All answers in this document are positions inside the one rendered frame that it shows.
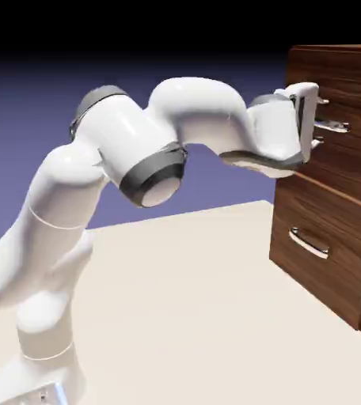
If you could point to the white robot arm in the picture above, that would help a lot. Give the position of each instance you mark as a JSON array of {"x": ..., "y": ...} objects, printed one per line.
[{"x": 129, "y": 126}]

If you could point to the dark wood drawer front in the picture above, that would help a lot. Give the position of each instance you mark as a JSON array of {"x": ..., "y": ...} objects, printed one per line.
[
  {"x": 351, "y": 158},
  {"x": 323, "y": 281}
]

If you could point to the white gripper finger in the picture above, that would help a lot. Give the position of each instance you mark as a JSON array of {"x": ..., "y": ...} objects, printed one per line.
[
  {"x": 316, "y": 143},
  {"x": 323, "y": 101}
]

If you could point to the dark wood cabinet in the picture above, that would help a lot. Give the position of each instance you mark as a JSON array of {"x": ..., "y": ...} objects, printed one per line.
[{"x": 342, "y": 177}]

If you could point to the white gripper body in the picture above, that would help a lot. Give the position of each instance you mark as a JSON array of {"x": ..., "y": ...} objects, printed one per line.
[{"x": 309, "y": 107}]

